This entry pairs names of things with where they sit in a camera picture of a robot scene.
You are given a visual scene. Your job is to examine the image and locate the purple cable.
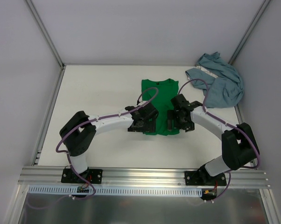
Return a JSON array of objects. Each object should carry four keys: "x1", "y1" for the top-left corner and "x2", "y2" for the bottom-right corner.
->
[
  {"x1": 26, "y1": 87, "x2": 159, "y2": 210},
  {"x1": 177, "y1": 78, "x2": 260, "y2": 203}
]

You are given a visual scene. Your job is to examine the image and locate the white slotted cable duct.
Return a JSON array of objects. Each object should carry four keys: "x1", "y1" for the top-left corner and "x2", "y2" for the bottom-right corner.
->
[{"x1": 28, "y1": 185, "x2": 202, "y2": 197}]

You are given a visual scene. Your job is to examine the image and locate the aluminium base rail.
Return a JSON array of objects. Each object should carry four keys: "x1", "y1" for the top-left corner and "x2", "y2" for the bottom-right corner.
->
[{"x1": 18, "y1": 166, "x2": 271, "y2": 189}]

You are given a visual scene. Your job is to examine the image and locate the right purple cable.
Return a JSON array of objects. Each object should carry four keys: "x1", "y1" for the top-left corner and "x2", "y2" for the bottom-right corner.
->
[{"x1": 177, "y1": 78, "x2": 260, "y2": 203}]

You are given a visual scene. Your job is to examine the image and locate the right aluminium frame post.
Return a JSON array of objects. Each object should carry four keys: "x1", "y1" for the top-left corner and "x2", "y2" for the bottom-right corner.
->
[{"x1": 228, "y1": 0, "x2": 272, "y2": 65}]

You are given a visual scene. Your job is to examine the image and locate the aluminium frame post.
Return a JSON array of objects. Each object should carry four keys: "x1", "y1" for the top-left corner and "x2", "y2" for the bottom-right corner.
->
[
  {"x1": 228, "y1": 0, "x2": 272, "y2": 65},
  {"x1": 24, "y1": 0, "x2": 64, "y2": 69}
]

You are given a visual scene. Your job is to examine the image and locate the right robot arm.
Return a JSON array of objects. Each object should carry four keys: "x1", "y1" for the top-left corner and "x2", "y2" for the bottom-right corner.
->
[{"x1": 167, "y1": 94, "x2": 260, "y2": 186}]

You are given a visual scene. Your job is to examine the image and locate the green t shirt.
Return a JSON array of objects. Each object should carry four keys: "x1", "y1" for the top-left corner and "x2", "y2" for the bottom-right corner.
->
[{"x1": 141, "y1": 78, "x2": 180, "y2": 136}]

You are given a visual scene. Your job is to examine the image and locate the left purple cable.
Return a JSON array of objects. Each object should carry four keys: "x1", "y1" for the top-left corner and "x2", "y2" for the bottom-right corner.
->
[{"x1": 26, "y1": 87, "x2": 159, "y2": 210}]

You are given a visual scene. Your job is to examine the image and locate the blue grey t shirt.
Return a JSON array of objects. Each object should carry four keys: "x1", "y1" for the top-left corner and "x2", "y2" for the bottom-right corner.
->
[{"x1": 185, "y1": 52, "x2": 244, "y2": 108}]

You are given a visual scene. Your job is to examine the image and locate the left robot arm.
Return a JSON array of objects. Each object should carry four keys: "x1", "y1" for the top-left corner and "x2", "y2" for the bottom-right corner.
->
[{"x1": 59, "y1": 103, "x2": 159, "y2": 184}]

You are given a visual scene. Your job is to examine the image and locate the left aluminium frame post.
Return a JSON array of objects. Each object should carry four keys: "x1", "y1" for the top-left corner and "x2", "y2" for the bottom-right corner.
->
[{"x1": 24, "y1": 0, "x2": 64, "y2": 69}]

